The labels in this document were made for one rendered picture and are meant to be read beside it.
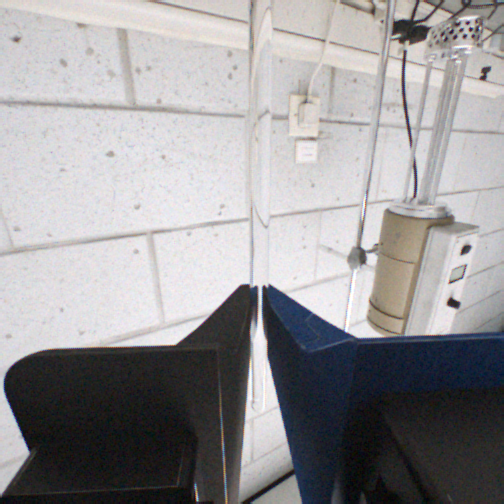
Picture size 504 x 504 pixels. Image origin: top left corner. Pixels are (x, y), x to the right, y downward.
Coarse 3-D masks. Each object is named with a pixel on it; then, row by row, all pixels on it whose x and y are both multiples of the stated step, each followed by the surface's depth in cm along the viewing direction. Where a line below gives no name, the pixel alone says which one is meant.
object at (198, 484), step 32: (64, 448) 4; (96, 448) 4; (128, 448) 4; (160, 448) 4; (192, 448) 4; (32, 480) 3; (64, 480) 3; (96, 480) 3; (128, 480) 3; (160, 480) 3; (192, 480) 3
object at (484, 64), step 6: (492, 36) 71; (498, 36) 70; (492, 42) 71; (498, 42) 70; (492, 48) 71; (498, 48) 71; (486, 54) 72; (492, 54) 72; (480, 60) 74; (486, 60) 73; (492, 60) 72; (480, 66) 74; (486, 66) 73; (492, 66) 73; (480, 72) 75; (486, 72) 74; (480, 78) 75; (486, 78) 75
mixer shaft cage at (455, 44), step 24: (456, 24) 33; (480, 24) 32; (432, 48) 35; (456, 48) 33; (480, 48) 33; (456, 72) 38; (456, 96) 35; (432, 144) 40; (408, 168) 42; (432, 168) 42; (432, 192) 40
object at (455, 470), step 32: (384, 416) 4; (416, 416) 4; (448, 416) 3; (480, 416) 3; (384, 448) 4; (416, 448) 3; (448, 448) 3; (480, 448) 3; (384, 480) 4; (416, 480) 3; (448, 480) 3; (480, 480) 3
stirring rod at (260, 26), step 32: (256, 0) 6; (256, 32) 6; (256, 64) 6; (256, 96) 7; (256, 128) 7; (256, 160) 7; (256, 192) 7; (256, 224) 8; (256, 256) 8; (256, 288) 8; (256, 320) 9; (256, 352) 9; (256, 384) 10
